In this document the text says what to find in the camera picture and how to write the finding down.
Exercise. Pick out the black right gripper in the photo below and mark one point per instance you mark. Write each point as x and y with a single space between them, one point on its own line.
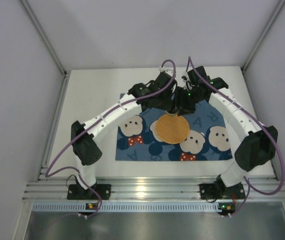
185 105

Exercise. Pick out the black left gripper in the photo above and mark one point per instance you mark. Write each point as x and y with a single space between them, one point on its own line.
169 105

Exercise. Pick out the orange woven round plate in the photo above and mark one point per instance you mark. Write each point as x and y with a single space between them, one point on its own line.
172 129

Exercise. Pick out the blue cartoon mouse placemat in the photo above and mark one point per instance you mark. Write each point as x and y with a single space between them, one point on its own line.
153 135

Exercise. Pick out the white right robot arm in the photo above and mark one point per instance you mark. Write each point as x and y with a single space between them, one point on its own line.
258 143

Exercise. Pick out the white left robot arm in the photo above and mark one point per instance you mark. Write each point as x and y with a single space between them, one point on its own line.
87 136

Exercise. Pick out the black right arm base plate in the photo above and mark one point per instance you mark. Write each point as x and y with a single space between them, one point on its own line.
210 192

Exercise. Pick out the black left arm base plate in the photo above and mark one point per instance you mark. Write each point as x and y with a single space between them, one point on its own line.
76 192

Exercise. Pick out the aluminium mounting rail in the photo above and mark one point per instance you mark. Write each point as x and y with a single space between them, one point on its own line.
135 180

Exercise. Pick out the perforated cable duct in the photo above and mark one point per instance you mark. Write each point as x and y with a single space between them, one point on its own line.
131 207

